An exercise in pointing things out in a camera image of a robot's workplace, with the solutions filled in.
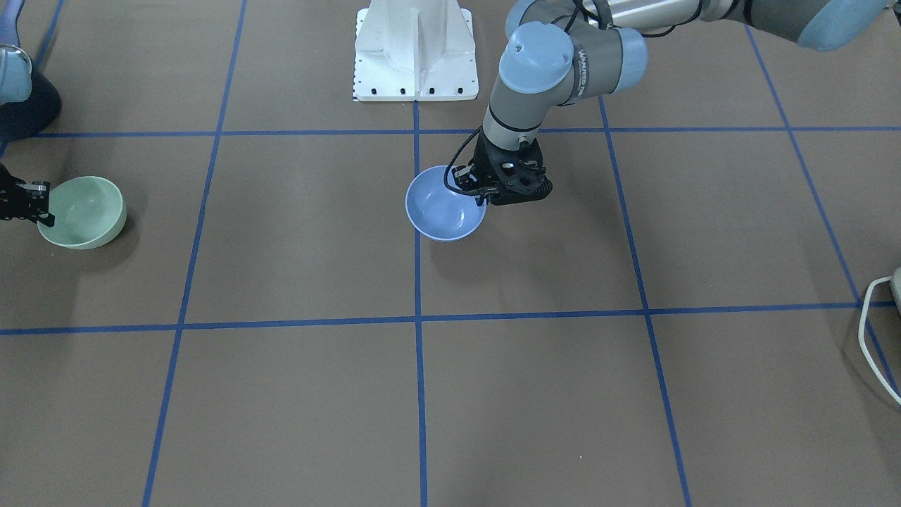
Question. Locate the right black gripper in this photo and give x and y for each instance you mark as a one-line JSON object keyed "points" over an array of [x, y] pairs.
{"points": [[14, 198]]}

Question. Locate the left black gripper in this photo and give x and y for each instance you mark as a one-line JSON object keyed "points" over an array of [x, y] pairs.
{"points": [[483, 157]]}

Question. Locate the blue bowl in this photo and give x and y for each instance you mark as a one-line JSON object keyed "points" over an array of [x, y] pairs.
{"points": [[437, 212]]}

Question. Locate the green bowl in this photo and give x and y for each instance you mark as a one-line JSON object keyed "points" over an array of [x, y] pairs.
{"points": [[89, 211]]}

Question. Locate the beige appliance box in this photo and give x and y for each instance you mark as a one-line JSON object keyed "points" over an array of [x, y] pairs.
{"points": [[895, 288]]}

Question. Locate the white pedestal column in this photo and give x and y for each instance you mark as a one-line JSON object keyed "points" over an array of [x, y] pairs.
{"points": [[415, 51]]}

